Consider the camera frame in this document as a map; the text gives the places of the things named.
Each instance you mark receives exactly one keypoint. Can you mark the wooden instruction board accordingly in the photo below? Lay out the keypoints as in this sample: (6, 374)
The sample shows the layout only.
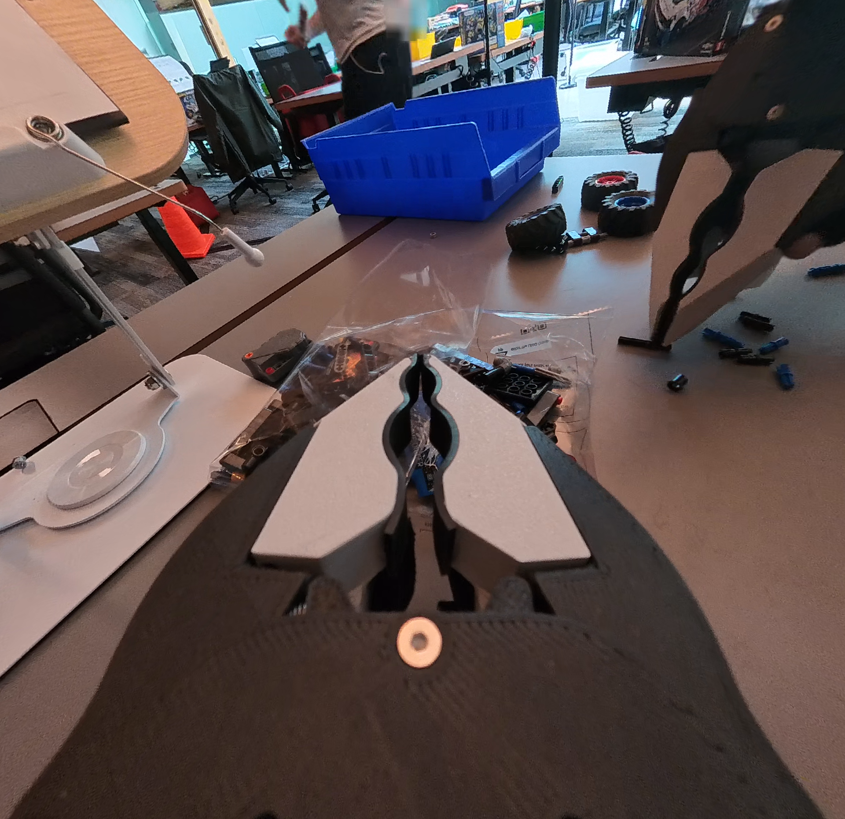
(132, 92)

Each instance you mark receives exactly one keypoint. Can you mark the large black toy box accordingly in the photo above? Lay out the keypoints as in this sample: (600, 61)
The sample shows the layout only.
(693, 13)

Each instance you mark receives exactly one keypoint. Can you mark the small axle frame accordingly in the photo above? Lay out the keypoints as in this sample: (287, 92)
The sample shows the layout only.
(584, 238)

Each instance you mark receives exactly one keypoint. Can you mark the blue storage bin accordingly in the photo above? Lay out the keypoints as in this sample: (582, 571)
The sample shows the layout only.
(409, 172)

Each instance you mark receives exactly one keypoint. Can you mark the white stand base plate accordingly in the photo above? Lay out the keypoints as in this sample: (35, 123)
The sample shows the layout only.
(198, 423)

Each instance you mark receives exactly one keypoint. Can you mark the grey desk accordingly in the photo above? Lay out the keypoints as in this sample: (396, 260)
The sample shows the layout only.
(297, 264)
(693, 469)

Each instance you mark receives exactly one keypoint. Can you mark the long black axle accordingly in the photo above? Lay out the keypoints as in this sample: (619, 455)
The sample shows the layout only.
(637, 342)

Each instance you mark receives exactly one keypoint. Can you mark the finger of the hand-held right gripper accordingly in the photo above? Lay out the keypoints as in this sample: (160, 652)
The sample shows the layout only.
(673, 224)
(759, 224)

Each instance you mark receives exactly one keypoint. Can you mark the black tyre blue hub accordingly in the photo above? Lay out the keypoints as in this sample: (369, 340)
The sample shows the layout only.
(536, 228)
(627, 215)

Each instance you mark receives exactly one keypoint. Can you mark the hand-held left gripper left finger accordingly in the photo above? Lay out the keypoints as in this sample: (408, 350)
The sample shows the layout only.
(330, 495)

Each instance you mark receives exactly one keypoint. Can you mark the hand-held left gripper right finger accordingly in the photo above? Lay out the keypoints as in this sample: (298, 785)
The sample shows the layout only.
(515, 495)

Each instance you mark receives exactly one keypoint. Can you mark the orange traffic cone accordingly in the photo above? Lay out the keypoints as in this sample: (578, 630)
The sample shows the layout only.
(188, 238)

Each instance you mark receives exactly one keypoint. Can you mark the clear bag of toy bricks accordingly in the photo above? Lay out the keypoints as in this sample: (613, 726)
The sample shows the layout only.
(515, 386)

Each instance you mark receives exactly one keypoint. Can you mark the black tyre red hub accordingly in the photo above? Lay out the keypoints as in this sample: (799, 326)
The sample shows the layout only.
(607, 185)

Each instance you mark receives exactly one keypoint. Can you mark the black pillar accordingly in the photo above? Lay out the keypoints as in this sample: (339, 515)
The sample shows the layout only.
(556, 26)

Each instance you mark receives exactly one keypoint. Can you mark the brown work table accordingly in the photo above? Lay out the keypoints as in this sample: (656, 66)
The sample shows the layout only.
(634, 72)

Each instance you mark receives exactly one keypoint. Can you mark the black chair with jacket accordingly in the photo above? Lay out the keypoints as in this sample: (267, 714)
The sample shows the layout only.
(231, 119)

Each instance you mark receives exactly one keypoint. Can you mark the black bush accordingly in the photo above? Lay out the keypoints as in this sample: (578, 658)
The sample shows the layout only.
(677, 382)

